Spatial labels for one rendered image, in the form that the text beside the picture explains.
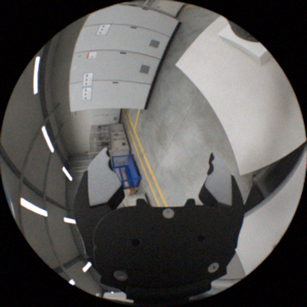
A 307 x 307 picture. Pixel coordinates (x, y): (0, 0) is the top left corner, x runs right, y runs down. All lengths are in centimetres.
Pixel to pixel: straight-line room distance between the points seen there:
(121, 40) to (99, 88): 133
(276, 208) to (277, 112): 31
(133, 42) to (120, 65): 68
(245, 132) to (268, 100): 16
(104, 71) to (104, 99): 78
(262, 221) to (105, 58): 292
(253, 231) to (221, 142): 112
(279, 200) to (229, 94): 43
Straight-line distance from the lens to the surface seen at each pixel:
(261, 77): 45
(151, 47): 277
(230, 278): 118
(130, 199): 373
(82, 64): 266
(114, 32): 274
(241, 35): 50
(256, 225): 50
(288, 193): 45
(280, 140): 39
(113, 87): 263
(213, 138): 140
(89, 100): 275
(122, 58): 258
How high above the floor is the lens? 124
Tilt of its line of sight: 27 degrees down
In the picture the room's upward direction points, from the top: 96 degrees counter-clockwise
